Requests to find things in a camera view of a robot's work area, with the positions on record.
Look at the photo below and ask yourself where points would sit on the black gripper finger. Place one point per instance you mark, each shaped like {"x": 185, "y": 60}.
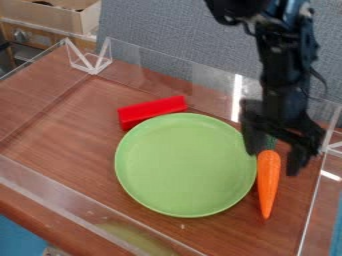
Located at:
{"x": 298, "y": 157}
{"x": 254, "y": 136}

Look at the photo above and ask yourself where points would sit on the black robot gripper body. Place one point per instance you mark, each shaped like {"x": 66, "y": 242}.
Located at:
{"x": 292, "y": 132}

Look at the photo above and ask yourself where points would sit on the orange toy carrot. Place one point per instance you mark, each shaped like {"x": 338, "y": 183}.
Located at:
{"x": 268, "y": 178}

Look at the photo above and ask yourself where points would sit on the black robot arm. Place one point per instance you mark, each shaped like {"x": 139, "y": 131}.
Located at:
{"x": 282, "y": 26}

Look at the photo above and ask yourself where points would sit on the green round plate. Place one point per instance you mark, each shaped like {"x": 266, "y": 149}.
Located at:
{"x": 182, "y": 165}

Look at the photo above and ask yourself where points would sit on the red wedge block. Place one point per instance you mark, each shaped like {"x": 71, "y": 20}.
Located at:
{"x": 134, "y": 114}

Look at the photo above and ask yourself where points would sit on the cardboard box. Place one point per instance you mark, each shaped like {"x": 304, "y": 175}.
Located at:
{"x": 74, "y": 16}

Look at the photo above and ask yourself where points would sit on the wooden shelf with knob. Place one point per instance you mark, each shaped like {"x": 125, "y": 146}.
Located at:
{"x": 23, "y": 40}

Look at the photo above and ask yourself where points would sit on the clear acrylic enclosure wall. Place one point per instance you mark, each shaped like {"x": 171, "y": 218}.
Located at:
{"x": 59, "y": 134}

